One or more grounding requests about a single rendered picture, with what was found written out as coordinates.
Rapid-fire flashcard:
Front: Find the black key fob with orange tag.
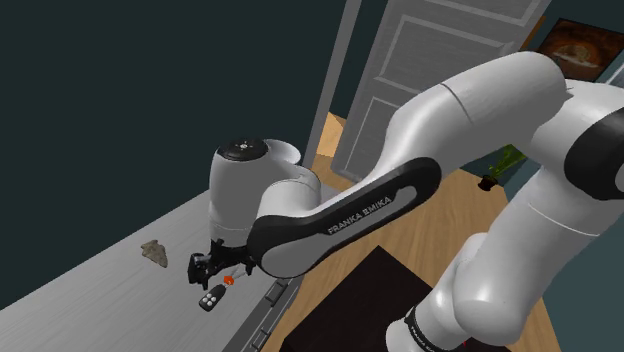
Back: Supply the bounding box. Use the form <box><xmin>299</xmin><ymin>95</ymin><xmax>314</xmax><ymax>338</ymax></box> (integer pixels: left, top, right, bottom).
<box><xmin>197</xmin><ymin>274</ymin><xmax>236</xmax><ymax>314</ymax></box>

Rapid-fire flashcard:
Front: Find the grey stone arrowhead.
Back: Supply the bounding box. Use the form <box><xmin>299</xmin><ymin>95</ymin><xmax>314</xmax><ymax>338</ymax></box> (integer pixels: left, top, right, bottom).
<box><xmin>140</xmin><ymin>238</ymin><xmax>170</xmax><ymax>269</ymax></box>

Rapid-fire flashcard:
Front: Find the dark robot stand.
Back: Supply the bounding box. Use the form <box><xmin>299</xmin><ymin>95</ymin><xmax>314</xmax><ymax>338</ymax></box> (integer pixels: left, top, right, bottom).
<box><xmin>284</xmin><ymin>245</ymin><xmax>513</xmax><ymax>352</ymax></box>

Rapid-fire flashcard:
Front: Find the white panelled door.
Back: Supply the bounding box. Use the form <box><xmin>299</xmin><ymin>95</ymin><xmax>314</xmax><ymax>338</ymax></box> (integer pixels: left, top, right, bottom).
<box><xmin>302</xmin><ymin>0</ymin><xmax>553</xmax><ymax>185</ymax></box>

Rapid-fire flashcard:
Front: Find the green potted plant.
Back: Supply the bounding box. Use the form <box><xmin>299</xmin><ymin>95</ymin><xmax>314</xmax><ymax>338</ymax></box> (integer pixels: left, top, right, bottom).
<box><xmin>477</xmin><ymin>143</ymin><xmax>529</xmax><ymax>193</ymax></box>

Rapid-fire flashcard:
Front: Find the brown framed wall picture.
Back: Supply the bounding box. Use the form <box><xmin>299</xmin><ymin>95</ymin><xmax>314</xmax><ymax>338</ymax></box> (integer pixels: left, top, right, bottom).
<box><xmin>535</xmin><ymin>17</ymin><xmax>624</xmax><ymax>84</ymax></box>

